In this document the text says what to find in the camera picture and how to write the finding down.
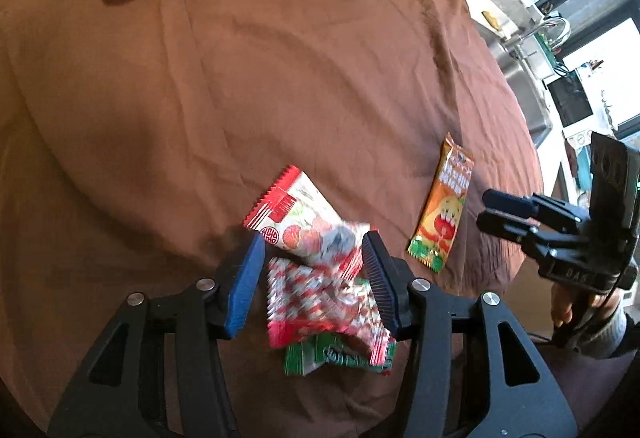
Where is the person's right hand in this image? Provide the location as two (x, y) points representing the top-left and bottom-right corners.
(550, 283), (623, 328)

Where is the red checkered snack packet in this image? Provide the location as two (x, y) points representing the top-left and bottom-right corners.
(267, 258), (395, 368)

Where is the red white snack packet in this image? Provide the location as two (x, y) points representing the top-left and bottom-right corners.
(243, 165), (370, 280)

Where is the brown tablecloth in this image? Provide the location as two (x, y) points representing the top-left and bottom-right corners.
(1, 0), (542, 427)

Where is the orange monster snack packet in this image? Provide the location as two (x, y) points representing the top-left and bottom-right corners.
(408, 133), (475, 273)

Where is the steel kitchen sink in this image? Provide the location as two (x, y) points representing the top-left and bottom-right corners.
(475, 21), (552, 148)

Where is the black monitor screen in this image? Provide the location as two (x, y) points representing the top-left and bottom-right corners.
(548, 70), (593, 127)

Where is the yellow sponge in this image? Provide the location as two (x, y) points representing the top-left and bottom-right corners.
(482, 10), (502, 31)

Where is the green white snack packet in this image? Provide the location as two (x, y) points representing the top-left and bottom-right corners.
(283, 277), (397, 376)

